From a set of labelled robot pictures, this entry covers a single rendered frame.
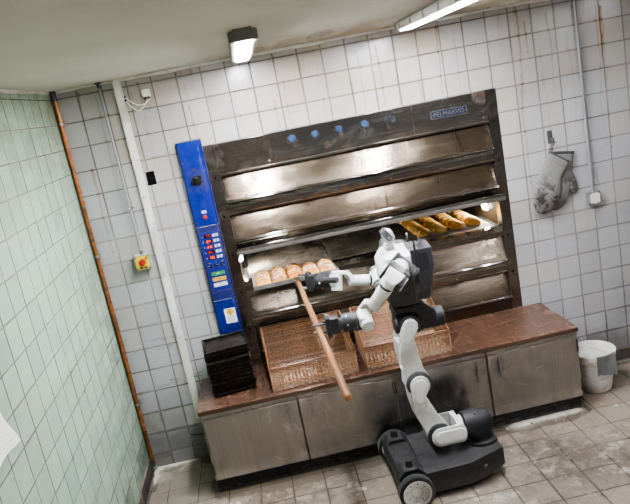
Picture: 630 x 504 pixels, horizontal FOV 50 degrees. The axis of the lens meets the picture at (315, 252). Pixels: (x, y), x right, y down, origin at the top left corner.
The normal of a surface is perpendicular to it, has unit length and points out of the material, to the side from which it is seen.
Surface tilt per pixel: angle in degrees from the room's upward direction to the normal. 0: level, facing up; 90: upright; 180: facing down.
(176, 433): 90
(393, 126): 90
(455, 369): 90
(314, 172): 70
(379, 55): 90
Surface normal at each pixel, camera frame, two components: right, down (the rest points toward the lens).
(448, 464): -0.18, -0.96
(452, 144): 0.04, -0.14
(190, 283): 0.11, 0.21
